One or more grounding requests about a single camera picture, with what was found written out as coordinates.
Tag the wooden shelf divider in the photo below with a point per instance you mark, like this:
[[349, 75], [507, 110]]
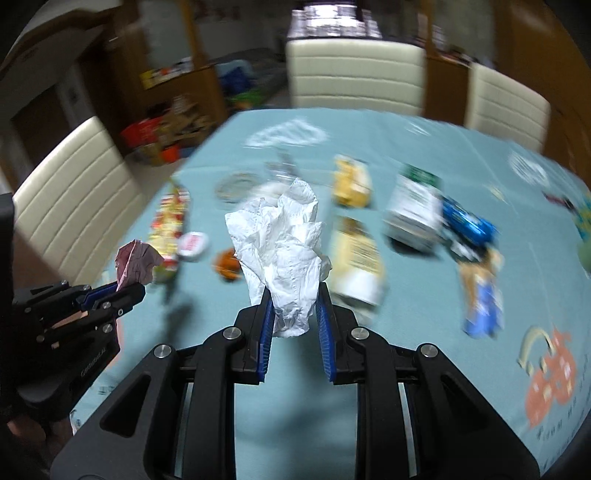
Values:
[[129, 58]]

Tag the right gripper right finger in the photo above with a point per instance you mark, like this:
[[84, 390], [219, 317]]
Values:
[[419, 416]]

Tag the red yellow candy wrapper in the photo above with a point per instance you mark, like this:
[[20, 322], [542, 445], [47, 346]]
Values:
[[166, 229]]

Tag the pink paper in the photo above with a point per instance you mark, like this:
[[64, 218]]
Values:
[[134, 263]]

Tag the light blue tablecloth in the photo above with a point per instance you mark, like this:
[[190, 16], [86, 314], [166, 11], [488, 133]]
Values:
[[411, 305]]

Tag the small white round lid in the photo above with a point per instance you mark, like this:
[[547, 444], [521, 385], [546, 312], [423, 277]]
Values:
[[192, 245]]

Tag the blue bag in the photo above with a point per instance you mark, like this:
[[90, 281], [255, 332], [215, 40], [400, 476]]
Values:
[[235, 82]]

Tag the beige blue snack wrapper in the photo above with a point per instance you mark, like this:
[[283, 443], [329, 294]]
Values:
[[484, 303]]

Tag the knitted teal yellow coaster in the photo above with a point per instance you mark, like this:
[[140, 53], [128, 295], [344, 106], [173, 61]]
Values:
[[582, 218]]

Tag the cream chair far right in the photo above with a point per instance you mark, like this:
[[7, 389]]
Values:
[[502, 107]]

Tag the person's left hand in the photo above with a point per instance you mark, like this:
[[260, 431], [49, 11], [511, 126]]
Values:
[[48, 441]]

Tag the yellow white snack bag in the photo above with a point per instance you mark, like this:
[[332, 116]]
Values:
[[358, 271]]

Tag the clear round glass coaster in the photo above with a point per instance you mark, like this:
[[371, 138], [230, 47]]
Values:
[[236, 186]]

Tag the white tissue paper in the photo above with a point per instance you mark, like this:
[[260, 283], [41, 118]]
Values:
[[278, 245]]

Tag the green mug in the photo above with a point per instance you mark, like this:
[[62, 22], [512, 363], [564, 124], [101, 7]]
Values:
[[584, 255]]

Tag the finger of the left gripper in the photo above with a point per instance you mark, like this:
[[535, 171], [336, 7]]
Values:
[[90, 297], [118, 304]]

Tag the green white milk carton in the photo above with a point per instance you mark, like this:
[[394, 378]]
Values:
[[414, 215]]

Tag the small yellow snack wrapper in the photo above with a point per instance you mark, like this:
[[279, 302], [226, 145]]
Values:
[[352, 184]]

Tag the shiny blue foil wrapper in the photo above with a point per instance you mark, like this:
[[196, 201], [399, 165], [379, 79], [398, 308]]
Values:
[[474, 230]]

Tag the silver foil blister pack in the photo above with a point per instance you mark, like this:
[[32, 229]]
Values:
[[283, 169]]

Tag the pile of cardboard boxes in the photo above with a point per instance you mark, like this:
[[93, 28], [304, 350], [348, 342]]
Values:
[[183, 124]]

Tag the cream chair far centre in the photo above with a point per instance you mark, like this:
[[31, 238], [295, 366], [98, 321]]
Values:
[[345, 73]]

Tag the cream chair left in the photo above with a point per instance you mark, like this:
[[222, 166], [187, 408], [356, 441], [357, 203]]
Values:
[[78, 203]]

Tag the orange cellophane wrapper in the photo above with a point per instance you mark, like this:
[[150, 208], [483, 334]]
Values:
[[227, 265]]

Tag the cream chair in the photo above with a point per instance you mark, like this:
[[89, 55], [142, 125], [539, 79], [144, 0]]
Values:
[[502, 107], [345, 73], [78, 203]]

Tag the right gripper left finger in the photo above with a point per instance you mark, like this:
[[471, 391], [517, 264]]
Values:
[[173, 415]]

